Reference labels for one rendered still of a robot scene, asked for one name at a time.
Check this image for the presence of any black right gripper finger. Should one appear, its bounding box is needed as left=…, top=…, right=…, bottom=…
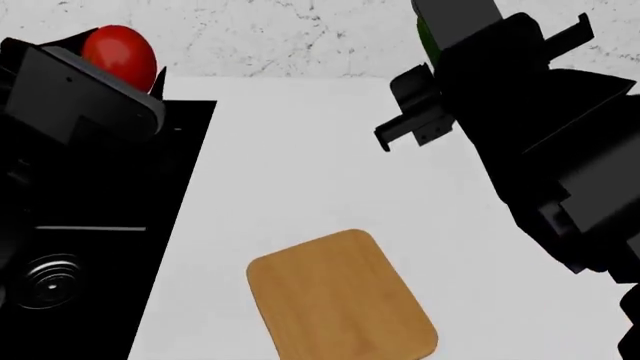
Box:
left=543, top=12, right=596, bottom=43
left=373, top=62, right=457, bottom=153

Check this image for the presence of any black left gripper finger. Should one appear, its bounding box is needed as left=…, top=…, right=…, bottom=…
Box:
left=38, top=29, right=101, bottom=60

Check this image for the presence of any red tomato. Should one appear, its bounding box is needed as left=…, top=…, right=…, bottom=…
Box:
left=81, top=24, right=159, bottom=94

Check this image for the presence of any green vegetable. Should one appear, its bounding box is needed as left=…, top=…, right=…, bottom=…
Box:
left=416, top=16, right=444, bottom=67

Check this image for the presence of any black kitchen sink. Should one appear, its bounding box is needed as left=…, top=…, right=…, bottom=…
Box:
left=0, top=99, right=218, bottom=360

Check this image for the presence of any wooden cutting board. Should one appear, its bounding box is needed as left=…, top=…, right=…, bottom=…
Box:
left=245, top=228, right=440, bottom=360

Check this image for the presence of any metal sink drain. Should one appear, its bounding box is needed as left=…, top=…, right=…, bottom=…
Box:
left=18, top=252, right=84, bottom=310

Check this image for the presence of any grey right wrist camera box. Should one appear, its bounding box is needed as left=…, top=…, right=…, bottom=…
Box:
left=409, top=0, right=505, bottom=52

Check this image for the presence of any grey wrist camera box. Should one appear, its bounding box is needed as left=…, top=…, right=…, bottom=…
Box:
left=409, top=0, right=505, bottom=52
left=2, top=45, right=167, bottom=146

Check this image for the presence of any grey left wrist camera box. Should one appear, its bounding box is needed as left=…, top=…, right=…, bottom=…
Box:
left=2, top=45, right=167, bottom=146

